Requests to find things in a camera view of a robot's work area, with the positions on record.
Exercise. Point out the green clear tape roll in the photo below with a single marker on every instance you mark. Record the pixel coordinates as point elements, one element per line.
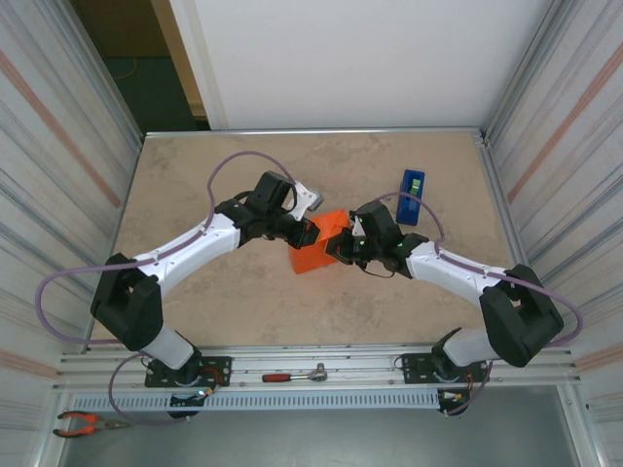
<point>415,187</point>

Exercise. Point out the aluminium table edge rail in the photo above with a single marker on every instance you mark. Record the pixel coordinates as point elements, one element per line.
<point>311,132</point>

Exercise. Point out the blue tape dispenser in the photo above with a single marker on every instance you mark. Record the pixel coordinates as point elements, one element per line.
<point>409,204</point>

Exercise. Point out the orange wrapping paper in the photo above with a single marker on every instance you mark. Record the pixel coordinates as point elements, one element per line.
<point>316,243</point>

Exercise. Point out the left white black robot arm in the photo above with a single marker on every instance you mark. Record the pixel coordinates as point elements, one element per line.
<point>185,253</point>

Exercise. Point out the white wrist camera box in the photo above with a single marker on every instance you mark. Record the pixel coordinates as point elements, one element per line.
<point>359,225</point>
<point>307,197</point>

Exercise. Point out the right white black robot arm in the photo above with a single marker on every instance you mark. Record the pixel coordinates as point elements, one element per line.
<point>452,272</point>

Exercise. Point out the yellow power connector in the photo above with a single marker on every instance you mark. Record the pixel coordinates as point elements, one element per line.
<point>457,397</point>
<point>206,391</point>

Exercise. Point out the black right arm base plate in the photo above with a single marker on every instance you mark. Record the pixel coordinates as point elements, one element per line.
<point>416,365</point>

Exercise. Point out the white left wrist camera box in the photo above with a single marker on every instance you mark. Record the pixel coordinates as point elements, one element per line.
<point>307,197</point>

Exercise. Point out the beige wooden door frame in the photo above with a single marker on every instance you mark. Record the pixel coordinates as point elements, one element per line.
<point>180,58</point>

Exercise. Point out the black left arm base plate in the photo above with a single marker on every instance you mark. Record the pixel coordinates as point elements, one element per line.
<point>219,364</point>

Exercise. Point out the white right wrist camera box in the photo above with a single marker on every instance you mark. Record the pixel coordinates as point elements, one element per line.
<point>359,225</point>

